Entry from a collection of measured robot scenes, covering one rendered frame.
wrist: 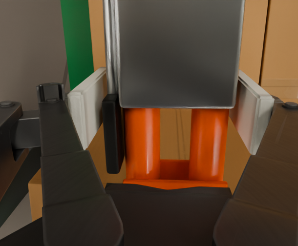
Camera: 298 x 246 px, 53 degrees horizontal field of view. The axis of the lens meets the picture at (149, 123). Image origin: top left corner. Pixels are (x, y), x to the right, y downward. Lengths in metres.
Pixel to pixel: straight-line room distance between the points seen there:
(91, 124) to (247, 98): 0.08
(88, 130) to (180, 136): 0.38
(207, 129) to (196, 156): 0.02
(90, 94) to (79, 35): 1.15
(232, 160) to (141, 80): 0.33
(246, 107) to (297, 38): 0.61
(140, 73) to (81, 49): 1.16
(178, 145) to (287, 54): 0.38
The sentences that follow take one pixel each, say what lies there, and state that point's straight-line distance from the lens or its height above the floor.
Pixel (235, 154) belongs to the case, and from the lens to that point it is 0.49.
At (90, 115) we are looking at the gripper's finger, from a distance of 0.16.
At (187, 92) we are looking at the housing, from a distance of 0.15.
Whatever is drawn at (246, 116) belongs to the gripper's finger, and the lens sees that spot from 0.16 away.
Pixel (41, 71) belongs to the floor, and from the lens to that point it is 1.39.
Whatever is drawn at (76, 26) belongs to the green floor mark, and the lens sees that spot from 1.31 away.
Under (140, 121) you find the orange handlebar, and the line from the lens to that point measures 0.17.
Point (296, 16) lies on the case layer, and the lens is 0.76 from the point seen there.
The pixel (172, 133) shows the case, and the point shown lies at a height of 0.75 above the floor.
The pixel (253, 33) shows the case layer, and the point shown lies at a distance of 0.73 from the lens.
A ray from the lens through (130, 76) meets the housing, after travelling 0.15.
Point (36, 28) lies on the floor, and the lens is 1.37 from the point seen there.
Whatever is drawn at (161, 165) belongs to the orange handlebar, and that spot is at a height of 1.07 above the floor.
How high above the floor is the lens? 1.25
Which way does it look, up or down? 69 degrees down
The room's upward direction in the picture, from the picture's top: 169 degrees counter-clockwise
